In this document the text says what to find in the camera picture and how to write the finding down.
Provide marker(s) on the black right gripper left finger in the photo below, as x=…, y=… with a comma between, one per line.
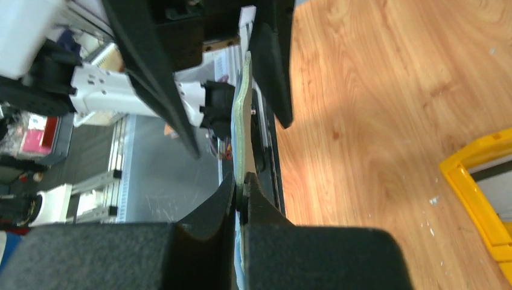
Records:
x=195, y=252

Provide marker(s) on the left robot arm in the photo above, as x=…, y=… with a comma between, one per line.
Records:
x=40, y=76

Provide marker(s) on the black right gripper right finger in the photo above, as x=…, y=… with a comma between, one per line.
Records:
x=281, y=255

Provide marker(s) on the white cards in bin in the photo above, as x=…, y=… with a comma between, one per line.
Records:
x=494, y=180

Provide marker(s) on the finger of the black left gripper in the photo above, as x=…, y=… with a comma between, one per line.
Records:
x=269, y=45
x=149, y=69

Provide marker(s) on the yellow bin with white cards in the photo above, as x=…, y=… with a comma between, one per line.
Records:
x=495, y=233

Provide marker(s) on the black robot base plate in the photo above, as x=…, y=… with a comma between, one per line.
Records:
x=266, y=153

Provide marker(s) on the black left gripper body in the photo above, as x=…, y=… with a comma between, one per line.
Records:
x=187, y=29

